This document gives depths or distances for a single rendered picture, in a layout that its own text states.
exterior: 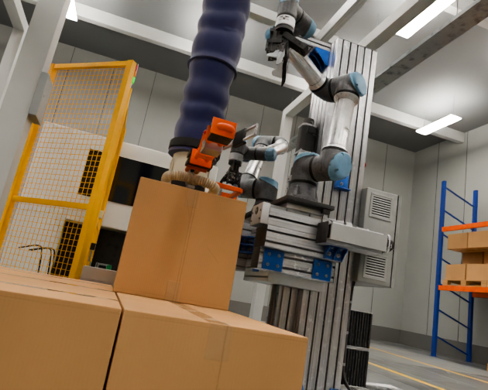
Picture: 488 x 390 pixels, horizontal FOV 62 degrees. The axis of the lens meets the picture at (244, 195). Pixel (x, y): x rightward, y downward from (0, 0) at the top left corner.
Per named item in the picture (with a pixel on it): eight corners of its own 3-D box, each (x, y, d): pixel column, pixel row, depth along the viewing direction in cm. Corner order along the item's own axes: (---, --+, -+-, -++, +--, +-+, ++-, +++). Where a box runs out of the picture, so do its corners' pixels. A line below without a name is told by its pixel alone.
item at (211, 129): (204, 140, 127) (207, 125, 128) (226, 146, 129) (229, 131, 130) (210, 131, 119) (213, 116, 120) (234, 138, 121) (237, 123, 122)
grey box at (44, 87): (32, 123, 276) (45, 83, 283) (41, 125, 277) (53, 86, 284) (27, 113, 257) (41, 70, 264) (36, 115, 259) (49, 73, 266)
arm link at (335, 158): (321, 186, 183) (343, 87, 201) (350, 184, 173) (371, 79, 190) (306, 175, 176) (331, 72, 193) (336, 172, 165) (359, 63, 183)
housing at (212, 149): (198, 152, 139) (201, 141, 140) (218, 158, 141) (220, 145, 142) (203, 147, 132) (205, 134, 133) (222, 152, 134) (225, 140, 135)
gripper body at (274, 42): (267, 63, 159) (273, 36, 162) (289, 63, 157) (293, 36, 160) (264, 51, 152) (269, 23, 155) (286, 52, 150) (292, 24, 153)
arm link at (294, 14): (304, 0, 161) (292, -14, 155) (300, 24, 159) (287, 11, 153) (289, 8, 167) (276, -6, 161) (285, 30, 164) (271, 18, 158)
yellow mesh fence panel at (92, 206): (-47, 336, 274) (43, 61, 323) (-33, 336, 283) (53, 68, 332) (52, 366, 242) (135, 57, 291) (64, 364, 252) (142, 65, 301)
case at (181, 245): (113, 285, 190) (133, 203, 199) (196, 299, 200) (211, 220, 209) (112, 291, 133) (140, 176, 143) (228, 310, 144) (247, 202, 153)
